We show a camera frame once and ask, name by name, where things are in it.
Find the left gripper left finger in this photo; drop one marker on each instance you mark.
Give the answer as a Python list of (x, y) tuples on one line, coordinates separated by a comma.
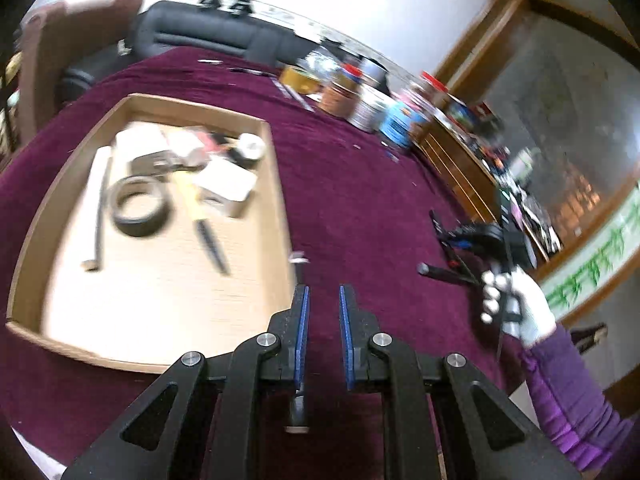
[(198, 420)]

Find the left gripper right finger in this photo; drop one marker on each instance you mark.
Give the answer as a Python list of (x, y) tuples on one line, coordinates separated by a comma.
[(442, 417)]

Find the black grey capped marker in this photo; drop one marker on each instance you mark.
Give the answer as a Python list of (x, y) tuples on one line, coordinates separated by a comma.
[(297, 419)]

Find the black pen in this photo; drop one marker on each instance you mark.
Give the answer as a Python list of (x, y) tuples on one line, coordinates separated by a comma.
[(208, 239)]

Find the white long stick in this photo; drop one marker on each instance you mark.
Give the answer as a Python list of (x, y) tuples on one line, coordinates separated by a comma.
[(91, 209)]

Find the black tape roll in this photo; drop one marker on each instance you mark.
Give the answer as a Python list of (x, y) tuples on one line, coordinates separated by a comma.
[(140, 206)]

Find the white small box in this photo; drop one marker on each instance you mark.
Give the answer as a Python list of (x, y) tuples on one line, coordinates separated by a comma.
[(226, 185)]

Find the black gold lipstick tube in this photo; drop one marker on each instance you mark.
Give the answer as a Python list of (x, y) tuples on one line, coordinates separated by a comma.
[(225, 148)]

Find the number nine candle pack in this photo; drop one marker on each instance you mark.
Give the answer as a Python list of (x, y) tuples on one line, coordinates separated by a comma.
[(190, 147)]

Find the purple sleeved right forearm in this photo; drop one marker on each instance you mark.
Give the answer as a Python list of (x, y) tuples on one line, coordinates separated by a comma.
[(573, 413)]

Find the white gloved right hand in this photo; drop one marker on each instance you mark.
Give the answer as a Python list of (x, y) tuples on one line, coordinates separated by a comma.
[(535, 319)]

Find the wooden side cabinet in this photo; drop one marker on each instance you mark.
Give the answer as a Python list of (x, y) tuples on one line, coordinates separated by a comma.
[(443, 144)]

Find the maroon velvet tablecloth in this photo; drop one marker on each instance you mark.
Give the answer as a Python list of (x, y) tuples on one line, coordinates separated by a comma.
[(360, 215)]

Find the blue bear labelled jar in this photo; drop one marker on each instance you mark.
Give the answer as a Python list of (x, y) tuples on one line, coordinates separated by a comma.
[(405, 118)]

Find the white labelled jar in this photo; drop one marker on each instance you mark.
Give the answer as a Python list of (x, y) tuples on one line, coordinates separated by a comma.
[(370, 110)]

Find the shallow cardboard tray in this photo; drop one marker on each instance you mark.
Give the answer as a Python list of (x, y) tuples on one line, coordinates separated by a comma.
[(164, 232)]

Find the orange patterned jar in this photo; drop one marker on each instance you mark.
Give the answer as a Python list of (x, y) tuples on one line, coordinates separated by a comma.
[(342, 93)]

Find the black leather sofa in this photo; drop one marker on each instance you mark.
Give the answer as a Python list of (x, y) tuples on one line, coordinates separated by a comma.
[(167, 25)]

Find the brown armchair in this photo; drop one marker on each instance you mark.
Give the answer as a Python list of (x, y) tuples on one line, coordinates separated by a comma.
[(53, 37)]

